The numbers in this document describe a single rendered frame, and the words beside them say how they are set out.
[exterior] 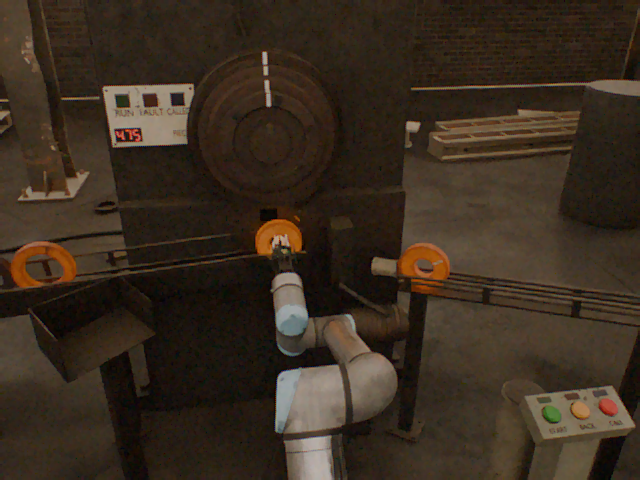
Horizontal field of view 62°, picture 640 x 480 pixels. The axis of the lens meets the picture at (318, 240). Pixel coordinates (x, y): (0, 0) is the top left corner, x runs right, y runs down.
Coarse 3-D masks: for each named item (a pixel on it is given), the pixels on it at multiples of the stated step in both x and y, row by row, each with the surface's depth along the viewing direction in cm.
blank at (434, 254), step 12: (408, 252) 170; (420, 252) 168; (432, 252) 167; (444, 252) 168; (408, 264) 172; (432, 264) 168; (444, 264) 166; (432, 276) 170; (444, 276) 168; (420, 288) 174; (432, 288) 172
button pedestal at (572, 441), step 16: (528, 400) 131; (560, 400) 131; (576, 400) 132; (592, 400) 132; (528, 416) 130; (576, 416) 128; (592, 416) 129; (608, 416) 129; (624, 416) 129; (544, 432) 125; (560, 432) 126; (576, 432) 126; (592, 432) 126; (608, 432) 128; (624, 432) 129; (544, 448) 137; (560, 448) 130; (576, 448) 130; (592, 448) 131; (544, 464) 138; (560, 464) 132; (576, 464) 133
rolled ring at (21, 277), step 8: (24, 248) 164; (32, 248) 164; (40, 248) 165; (48, 248) 165; (56, 248) 166; (64, 248) 169; (16, 256) 164; (24, 256) 165; (56, 256) 167; (64, 256) 167; (16, 264) 165; (24, 264) 168; (64, 264) 168; (72, 264) 169; (16, 272) 166; (24, 272) 168; (64, 272) 170; (72, 272) 170; (16, 280) 168; (24, 280) 168; (32, 280) 171; (64, 280) 171
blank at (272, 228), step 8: (264, 224) 177; (272, 224) 174; (280, 224) 175; (288, 224) 175; (264, 232) 175; (272, 232) 176; (280, 232) 176; (288, 232) 176; (296, 232) 177; (256, 240) 177; (264, 240) 176; (288, 240) 178; (296, 240) 178; (264, 248) 178; (296, 248) 179
